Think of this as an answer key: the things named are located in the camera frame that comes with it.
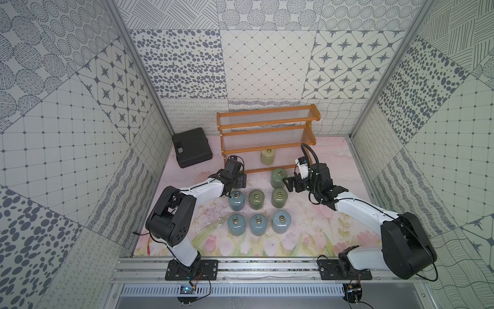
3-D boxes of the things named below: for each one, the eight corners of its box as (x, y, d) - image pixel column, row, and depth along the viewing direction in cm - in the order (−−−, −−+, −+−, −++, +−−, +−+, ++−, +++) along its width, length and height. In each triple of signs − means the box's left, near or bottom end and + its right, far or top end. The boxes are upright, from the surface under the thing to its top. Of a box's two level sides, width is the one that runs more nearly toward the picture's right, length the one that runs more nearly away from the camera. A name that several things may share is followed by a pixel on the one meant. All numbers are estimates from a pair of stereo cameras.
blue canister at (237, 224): (229, 235, 85) (227, 229, 78) (230, 221, 89) (228, 214, 82) (245, 235, 85) (244, 229, 78) (245, 221, 89) (244, 214, 82)
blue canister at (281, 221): (272, 233, 85) (274, 226, 78) (271, 216, 90) (273, 208, 83) (289, 234, 85) (292, 226, 78) (287, 216, 90) (290, 208, 83)
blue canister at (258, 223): (250, 235, 85) (249, 229, 78) (250, 221, 89) (249, 214, 82) (267, 235, 85) (268, 229, 78) (266, 221, 89) (267, 214, 82)
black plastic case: (182, 171, 107) (178, 164, 102) (174, 142, 121) (171, 134, 116) (214, 160, 112) (212, 152, 107) (203, 133, 127) (201, 125, 121)
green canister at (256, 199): (247, 205, 94) (246, 197, 87) (254, 195, 98) (254, 186, 90) (258, 212, 92) (259, 204, 85) (265, 202, 95) (266, 193, 88)
